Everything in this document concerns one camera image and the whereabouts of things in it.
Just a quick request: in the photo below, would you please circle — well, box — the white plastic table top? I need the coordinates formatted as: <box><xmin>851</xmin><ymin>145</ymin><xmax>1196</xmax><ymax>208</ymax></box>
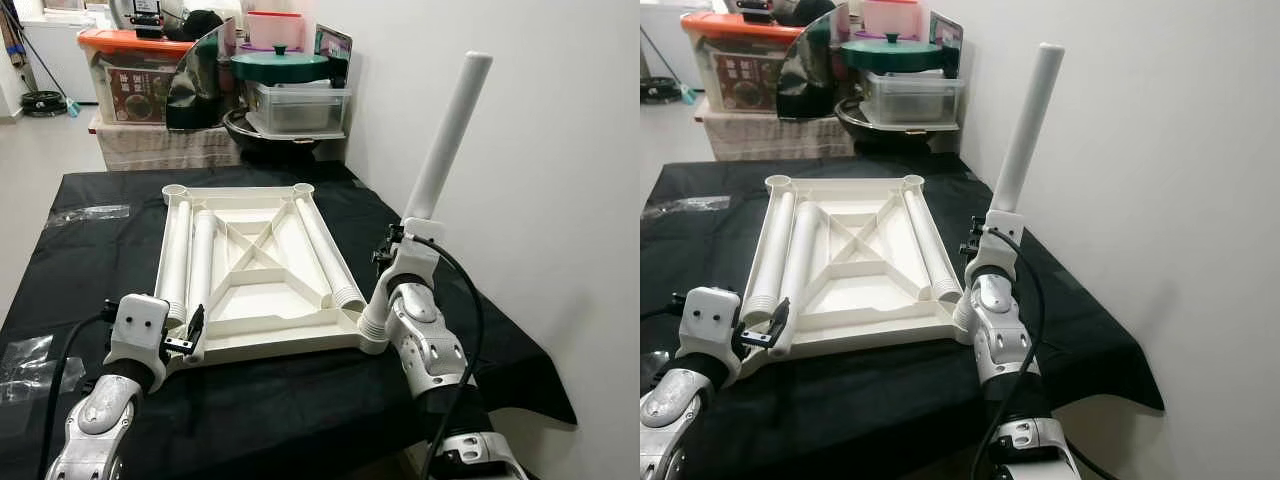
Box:
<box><xmin>155</xmin><ymin>182</ymin><xmax>393</xmax><ymax>366</ymax></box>
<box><xmin>738</xmin><ymin>173</ymin><xmax>976</xmax><ymax>361</ymax></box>

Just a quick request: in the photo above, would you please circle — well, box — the black tablecloth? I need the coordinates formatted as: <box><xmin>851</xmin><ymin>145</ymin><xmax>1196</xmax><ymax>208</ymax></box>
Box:
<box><xmin>640</xmin><ymin>150</ymin><xmax>1166</xmax><ymax>480</ymax></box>
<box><xmin>0</xmin><ymin>160</ymin><xmax>579</xmax><ymax>480</ymax></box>

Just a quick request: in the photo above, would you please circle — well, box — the black round wok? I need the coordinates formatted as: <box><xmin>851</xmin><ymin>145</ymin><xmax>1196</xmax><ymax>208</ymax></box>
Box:
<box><xmin>835</xmin><ymin>98</ymin><xmax>963</xmax><ymax>151</ymax></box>
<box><xmin>222</xmin><ymin>108</ymin><xmax>351</xmax><ymax>161</ymax></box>

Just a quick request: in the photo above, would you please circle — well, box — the clear plastic container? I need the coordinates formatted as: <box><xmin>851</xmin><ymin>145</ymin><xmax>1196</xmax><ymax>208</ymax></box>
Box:
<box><xmin>245</xmin><ymin>82</ymin><xmax>353</xmax><ymax>136</ymax></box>
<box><xmin>858</xmin><ymin>70</ymin><xmax>966</xmax><ymax>126</ymax></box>

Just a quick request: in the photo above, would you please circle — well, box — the beige cloth covered bench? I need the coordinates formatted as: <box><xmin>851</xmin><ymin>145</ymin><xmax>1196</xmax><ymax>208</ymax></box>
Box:
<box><xmin>695</xmin><ymin>105</ymin><xmax>859</xmax><ymax>161</ymax></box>
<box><xmin>88</xmin><ymin>118</ymin><xmax>246</xmax><ymax>171</ymax></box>

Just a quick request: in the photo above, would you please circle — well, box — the green pot lid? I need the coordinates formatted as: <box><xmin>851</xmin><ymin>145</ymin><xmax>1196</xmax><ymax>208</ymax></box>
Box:
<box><xmin>230</xmin><ymin>45</ymin><xmax>331</xmax><ymax>86</ymax></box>
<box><xmin>840</xmin><ymin>33</ymin><xmax>943</xmax><ymax>73</ymax></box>

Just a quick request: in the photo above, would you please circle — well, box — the pink plastic tub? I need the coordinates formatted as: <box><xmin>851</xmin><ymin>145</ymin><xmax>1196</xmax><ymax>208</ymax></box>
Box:
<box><xmin>860</xmin><ymin>0</ymin><xmax>921</xmax><ymax>41</ymax></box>
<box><xmin>245</xmin><ymin>10</ymin><xmax>306</xmax><ymax>53</ymax></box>

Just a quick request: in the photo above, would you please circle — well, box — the red printed carton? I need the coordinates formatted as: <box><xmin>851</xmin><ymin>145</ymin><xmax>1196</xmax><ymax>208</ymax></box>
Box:
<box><xmin>708</xmin><ymin>50</ymin><xmax>786</xmax><ymax>109</ymax></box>
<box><xmin>105</xmin><ymin>65</ymin><xmax>181</xmax><ymax>123</ymax></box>

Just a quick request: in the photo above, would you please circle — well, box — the clear storage box orange lid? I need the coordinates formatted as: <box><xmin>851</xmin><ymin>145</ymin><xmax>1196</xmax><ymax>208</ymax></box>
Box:
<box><xmin>682</xmin><ymin>12</ymin><xmax>801</xmax><ymax>113</ymax></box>
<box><xmin>78</xmin><ymin>27</ymin><xmax>201</xmax><ymax>126</ymax></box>

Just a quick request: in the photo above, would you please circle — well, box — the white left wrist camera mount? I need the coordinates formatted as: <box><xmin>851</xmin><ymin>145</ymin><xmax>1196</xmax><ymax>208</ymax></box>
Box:
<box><xmin>110</xmin><ymin>293</ymin><xmax>171</xmax><ymax>369</ymax></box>
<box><xmin>680</xmin><ymin>287</ymin><xmax>743</xmax><ymax>361</ymax></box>

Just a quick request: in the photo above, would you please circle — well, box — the black coiled hose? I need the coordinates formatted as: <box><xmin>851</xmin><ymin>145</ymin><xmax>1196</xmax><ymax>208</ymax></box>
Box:
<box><xmin>640</xmin><ymin>75</ymin><xmax>683</xmax><ymax>104</ymax></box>
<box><xmin>20</xmin><ymin>90</ymin><xmax>71</xmax><ymax>118</ymax></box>

